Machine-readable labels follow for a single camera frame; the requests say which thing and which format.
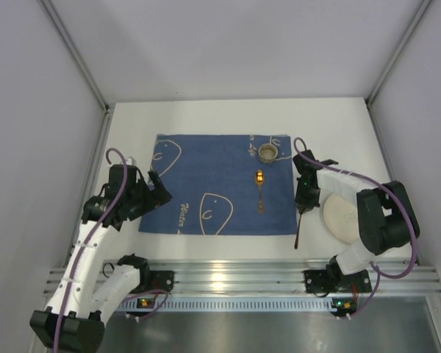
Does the copper spoon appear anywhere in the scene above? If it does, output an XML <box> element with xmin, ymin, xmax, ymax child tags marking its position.
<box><xmin>255</xmin><ymin>170</ymin><xmax>265</xmax><ymax>214</ymax></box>

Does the copper fork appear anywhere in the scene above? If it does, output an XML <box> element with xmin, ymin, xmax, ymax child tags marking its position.
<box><xmin>294</xmin><ymin>207</ymin><xmax>304</xmax><ymax>250</ymax></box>

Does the small beige cup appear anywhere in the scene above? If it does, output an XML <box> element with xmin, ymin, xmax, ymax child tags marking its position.
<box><xmin>258</xmin><ymin>143</ymin><xmax>279</xmax><ymax>164</ymax></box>

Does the blue cloth placemat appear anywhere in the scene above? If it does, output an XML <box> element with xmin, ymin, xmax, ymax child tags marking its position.
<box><xmin>138</xmin><ymin>135</ymin><xmax>296</xmax><ymax>236</ymax></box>

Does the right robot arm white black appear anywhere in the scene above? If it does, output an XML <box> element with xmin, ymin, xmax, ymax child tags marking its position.
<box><xmin>293</xmin><ymin>149</ymin><xmax>420</xmax><ymax>279</ymax></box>

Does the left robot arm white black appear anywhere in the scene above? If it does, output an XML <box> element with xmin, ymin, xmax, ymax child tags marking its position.
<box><xmin>29</xmin><ymin>164</ymin><xmax>174</xmax><ymax>352</ymax></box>

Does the white paper plate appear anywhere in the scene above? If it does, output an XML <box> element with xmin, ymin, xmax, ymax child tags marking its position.
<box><xmin>323</xmin><ymin>194</ymin><xmax>359</xmax><ymax>244</ymax></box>

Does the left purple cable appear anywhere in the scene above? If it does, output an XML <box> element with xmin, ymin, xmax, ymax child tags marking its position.
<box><xmin>53</xmin><ymin>147</ymin><xmax>168</xmax><ymax>353</ymax></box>

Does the purple cable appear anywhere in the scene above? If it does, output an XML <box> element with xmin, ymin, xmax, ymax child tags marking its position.
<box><xmin>53</xmin><ymin>147</ymin><xmax>168</xmax><ymax>353</ymax></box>
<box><xmin>293</xmin><ymin>137</ymin><xmax>420</xmax><ymax>319</ymax></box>

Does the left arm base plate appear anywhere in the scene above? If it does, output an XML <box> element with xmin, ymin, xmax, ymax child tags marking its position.
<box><xmin>129</xmin><ymin>269</ymin><xmax>174</xmax><ymax>295</ymax></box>

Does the aluminium frame rail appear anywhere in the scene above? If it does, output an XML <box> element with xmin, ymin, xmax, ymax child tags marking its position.
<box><xmin>42</xmin><ymin>259</ymin><xmax>441</xmax><ymax>297</ymax></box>

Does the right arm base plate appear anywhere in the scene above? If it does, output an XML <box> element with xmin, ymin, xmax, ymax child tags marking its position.
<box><xmin>304</xmin><ymin>269</ymin><xmax>372</xmax><ymax>296</ymax></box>

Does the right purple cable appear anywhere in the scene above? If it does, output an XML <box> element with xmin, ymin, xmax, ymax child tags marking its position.
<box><xmin>293</xmin><ymin>137</ymin><xmax>420</xmax><ymax>319</ymax></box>

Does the slotted cable duct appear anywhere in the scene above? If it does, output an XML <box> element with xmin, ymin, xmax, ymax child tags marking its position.
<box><xmin>113</xmin><ymin>297</ymin><xmax>359</xmax><ymax>313</ymax></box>

